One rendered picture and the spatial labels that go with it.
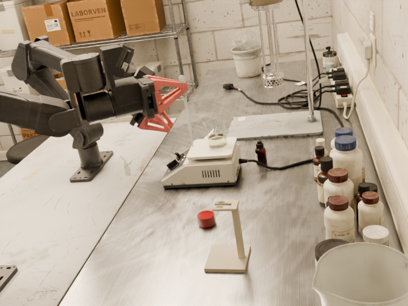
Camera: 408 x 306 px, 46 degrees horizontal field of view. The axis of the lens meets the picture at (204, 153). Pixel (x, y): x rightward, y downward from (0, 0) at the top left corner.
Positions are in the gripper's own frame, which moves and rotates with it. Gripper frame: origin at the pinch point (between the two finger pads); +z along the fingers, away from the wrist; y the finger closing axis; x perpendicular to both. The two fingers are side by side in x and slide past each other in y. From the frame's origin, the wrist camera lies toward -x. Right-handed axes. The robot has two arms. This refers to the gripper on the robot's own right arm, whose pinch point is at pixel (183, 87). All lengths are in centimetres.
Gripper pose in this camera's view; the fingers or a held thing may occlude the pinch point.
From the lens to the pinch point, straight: 96.5
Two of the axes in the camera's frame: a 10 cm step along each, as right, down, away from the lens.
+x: 1.5, 9.1, 3.9
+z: 9.3, -2.7, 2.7
